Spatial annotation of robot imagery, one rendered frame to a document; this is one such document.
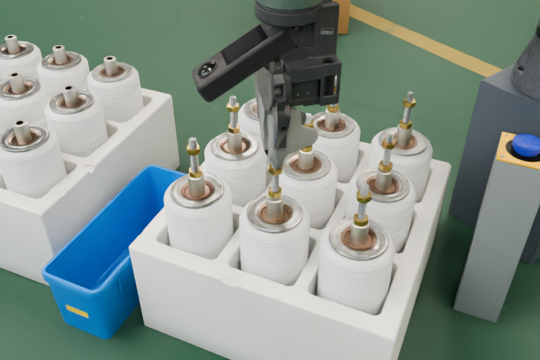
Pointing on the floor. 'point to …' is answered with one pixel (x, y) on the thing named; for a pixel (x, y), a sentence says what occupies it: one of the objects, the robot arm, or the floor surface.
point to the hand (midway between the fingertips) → (270, 157)
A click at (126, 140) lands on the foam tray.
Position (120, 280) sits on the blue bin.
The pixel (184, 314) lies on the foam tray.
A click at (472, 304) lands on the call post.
